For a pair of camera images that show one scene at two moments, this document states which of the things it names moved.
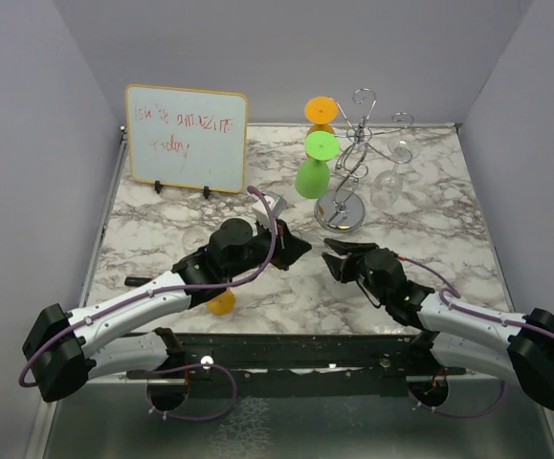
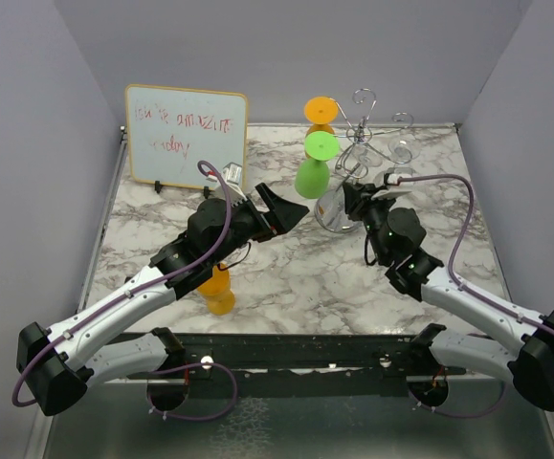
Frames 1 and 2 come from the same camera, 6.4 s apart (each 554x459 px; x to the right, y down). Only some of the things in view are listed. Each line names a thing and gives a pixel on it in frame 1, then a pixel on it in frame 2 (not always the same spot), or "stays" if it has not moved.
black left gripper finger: x=288 y=247 -> x=284 y=214
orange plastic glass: x=321 y=111 stays
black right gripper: x=343 y=268 -> x=354 y=204
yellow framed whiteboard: x=187 y=138 stays
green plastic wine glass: x=312 y=178 stays
